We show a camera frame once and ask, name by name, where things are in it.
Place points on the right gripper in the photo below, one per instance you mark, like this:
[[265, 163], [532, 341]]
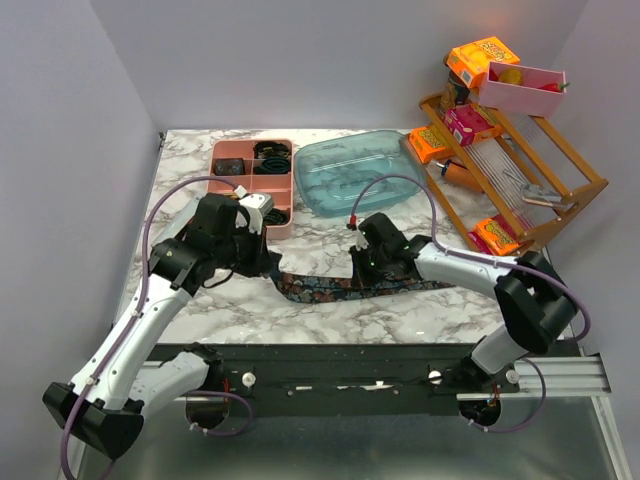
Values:
[[358, 272]]

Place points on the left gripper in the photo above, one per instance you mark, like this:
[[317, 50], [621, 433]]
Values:
[[262, 261]]

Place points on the floral patterned necktie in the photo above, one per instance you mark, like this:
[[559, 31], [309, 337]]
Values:
[[309, 289]]

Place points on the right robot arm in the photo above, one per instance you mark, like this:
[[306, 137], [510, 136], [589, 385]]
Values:
[[533, 301]]

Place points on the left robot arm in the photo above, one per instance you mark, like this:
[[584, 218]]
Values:
[[105, 403]]

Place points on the rolled black tie bottom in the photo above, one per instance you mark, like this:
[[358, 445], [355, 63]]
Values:
[[276, 217]]

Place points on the rolled black tie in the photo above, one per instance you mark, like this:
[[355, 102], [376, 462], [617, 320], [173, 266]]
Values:
[[276, 217], [271, 149]]

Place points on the pink compartment organizer tray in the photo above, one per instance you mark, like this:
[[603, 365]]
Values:
[[280, 187]]

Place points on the rolled teal tie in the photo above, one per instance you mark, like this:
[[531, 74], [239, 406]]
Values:
[[273, 166]]

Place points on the blue transparent plastic tray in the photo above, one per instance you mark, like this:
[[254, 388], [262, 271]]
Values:
[[331, 174]]

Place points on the rolled dark floral tie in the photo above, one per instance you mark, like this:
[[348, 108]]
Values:
[[228, 166]]

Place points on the orange bottle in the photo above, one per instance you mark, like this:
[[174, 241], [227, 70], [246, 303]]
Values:
[[458, 175]]

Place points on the pink silver flat box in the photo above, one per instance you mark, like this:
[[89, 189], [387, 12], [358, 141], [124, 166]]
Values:
[[177, 223]]

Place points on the rolled black tie top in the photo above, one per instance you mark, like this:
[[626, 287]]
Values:
[[271, 149]]

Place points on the orange snack box lower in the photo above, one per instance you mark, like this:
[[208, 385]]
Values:
[[494, 236]]

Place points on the orange snack box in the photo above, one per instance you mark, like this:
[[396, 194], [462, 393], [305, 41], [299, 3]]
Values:
[[494, 236], [429, 144], [470, 62]]

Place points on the orange snack box middle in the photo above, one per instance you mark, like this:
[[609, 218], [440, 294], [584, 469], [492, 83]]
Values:
[[429, 144]]

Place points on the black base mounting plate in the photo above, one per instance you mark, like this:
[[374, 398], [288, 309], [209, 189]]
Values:
[[330, 380]]

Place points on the wooden dish rack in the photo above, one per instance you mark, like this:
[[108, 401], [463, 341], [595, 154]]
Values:
[[529, 150]]

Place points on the pink snack box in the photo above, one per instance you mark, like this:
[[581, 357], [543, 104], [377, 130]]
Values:
[[470, 124]]

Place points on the brown snack can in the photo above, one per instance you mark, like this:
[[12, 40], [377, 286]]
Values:
[[457, 88]]

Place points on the pink rectangular bin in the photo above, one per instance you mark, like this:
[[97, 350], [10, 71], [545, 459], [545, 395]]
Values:
[[525, 99]]

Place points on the orange snack box top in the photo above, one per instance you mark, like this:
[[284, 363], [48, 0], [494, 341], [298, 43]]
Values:
[[470, 62]]

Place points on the yellow toy fruit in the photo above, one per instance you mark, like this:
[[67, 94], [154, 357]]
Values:
[[511, 76]]

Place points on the red toy pepper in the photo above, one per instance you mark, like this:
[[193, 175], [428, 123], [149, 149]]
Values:
[[555, 87]]

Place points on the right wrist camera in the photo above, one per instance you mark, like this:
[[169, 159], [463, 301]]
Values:
[[361, 241]]

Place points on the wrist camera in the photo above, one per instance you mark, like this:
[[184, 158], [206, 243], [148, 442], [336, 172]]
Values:
[[252, 210], [361, 241]]

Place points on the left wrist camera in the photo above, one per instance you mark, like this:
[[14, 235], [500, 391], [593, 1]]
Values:
[[252, 210]]

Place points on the aluminium rail frame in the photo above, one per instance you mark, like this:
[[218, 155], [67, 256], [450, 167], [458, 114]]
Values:
[[541, 378]]

